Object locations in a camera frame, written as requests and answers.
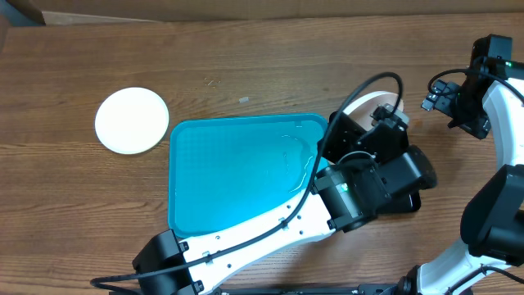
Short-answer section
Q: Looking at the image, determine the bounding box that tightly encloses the pink rimmed white plate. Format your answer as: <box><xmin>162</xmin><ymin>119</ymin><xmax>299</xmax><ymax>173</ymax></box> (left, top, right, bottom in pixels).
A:
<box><xmin>343</xmin><ymin>91</ymin><xmax>398</xmax><ymax>131</ymax></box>

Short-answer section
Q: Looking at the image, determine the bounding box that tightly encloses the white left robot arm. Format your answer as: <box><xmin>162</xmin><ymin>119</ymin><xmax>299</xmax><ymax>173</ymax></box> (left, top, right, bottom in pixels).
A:
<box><xmin>133</xmin><ymin>107</ymin><xmax>437</xmax><ymax>295</ymax></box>

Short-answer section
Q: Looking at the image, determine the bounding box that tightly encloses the black water tray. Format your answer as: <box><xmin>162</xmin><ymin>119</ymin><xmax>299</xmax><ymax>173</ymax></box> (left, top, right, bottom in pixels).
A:
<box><xmin>377</xmin><ymin>192</ymin><xmax>422</xmax><ymax>215</ymax></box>

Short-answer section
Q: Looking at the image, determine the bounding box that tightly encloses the blue plastic tray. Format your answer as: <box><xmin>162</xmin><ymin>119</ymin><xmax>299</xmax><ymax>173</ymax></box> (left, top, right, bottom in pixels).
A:
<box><xmin>167</xmin><ymin>113</ymin><xmax>328</xmax><ymax>238</ymax></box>

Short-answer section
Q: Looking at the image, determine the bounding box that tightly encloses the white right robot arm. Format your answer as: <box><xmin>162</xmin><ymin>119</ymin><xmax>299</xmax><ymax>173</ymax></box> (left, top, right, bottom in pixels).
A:
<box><xmin>386</xmin><ymin>78</ymin><xmax>523</xmax><ymax>295</ymax></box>

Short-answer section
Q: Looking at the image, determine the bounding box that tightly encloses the white plate with sauce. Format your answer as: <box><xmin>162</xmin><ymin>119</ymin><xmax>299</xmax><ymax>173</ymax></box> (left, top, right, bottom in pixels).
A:
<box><xmin>94</xmin><ymin>87</ymin><xmax>169</xmax><ymax>155</ymax></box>

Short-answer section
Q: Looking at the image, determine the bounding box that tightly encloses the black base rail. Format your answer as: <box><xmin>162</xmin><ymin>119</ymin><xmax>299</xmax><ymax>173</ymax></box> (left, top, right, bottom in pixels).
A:
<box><xmin>110</xmin><ymin>283</ymin><xmax>398</xmax><ymax>295</ymax></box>

